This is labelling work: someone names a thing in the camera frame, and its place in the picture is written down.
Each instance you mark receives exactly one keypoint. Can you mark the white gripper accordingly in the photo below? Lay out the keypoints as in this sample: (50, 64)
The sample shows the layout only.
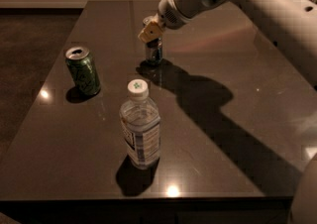
(167, 14)

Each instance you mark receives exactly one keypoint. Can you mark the green soda can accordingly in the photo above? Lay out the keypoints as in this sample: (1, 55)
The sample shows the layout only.
(81, 66)

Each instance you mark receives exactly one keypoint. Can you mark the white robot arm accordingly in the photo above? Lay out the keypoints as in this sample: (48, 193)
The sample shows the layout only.
(289, 24)

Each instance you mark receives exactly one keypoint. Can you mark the blue silver redbull can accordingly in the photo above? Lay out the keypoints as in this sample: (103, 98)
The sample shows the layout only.
(154, 48)

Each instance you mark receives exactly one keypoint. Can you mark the clear plastic water bottle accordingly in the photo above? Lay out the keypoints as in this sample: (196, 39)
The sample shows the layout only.
(140, 120)

